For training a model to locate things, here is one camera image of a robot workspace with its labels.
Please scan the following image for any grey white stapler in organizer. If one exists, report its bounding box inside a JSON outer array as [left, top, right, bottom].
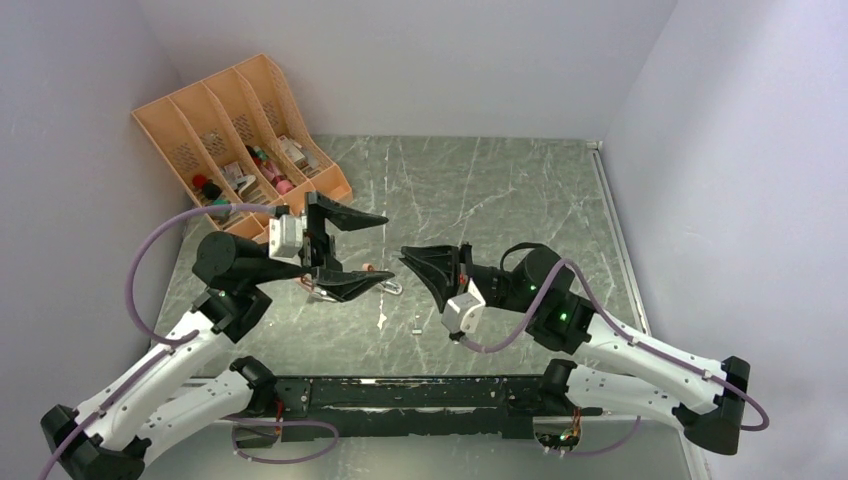
[[235, 175, 258, 198]]

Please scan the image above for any red round stamp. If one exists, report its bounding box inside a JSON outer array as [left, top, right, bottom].
[[192, 174, 208, 189]]

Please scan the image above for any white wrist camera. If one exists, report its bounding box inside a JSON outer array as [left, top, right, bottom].
[[268, 214, 305, 259], [441, 292, 486, 334]]

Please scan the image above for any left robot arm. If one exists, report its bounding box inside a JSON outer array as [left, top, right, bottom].
[[40, 191, 392, 479]]

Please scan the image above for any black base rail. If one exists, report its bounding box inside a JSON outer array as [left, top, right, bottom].
[[238, 375, 573, 442]]

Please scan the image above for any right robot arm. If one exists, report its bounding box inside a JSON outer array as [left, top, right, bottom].
[[401, 242, 750, 456]]

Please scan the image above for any black round stamp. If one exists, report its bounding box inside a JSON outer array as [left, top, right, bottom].
[[200, 181, 222, 201]]

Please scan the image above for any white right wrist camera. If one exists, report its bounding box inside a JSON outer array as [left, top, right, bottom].
[[441, 292, 486, 334]]

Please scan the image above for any peach plastic file organizer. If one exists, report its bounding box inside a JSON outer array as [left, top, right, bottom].
[[132, 54, 353, 213]]

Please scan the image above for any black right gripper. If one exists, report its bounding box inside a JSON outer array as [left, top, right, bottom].
[[400, 240, 539, 314]]

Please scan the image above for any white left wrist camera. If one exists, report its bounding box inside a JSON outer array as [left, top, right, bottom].
[[268, 214, 305, 259]]

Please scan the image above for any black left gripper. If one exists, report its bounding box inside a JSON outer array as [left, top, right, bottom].
[[245, 191, 395, 299]]

